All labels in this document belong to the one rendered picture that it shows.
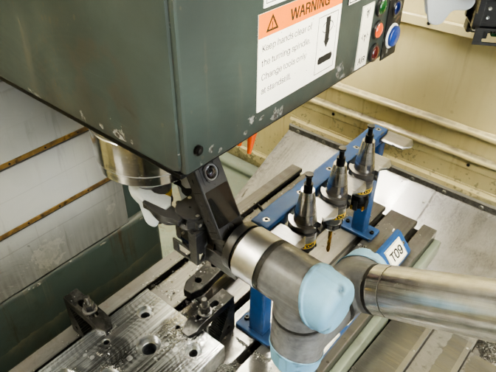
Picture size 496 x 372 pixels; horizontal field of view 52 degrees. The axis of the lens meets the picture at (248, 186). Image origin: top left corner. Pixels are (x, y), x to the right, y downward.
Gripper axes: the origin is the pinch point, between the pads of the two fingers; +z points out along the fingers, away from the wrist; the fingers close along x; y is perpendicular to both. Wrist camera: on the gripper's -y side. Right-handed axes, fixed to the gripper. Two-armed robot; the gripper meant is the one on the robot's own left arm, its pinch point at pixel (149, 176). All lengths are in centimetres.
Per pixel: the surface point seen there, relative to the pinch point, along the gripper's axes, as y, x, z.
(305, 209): 12.1, 22.3, -14.7
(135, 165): -8.3, -6.3, -6.1
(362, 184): 16.4, 41.3, -15.7
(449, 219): 56, 94, -22
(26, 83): -18.5, -12.7, 5.0
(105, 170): -5.9, -7.8, -1.1
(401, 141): 16, 62, -13
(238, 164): 77, 93, 66
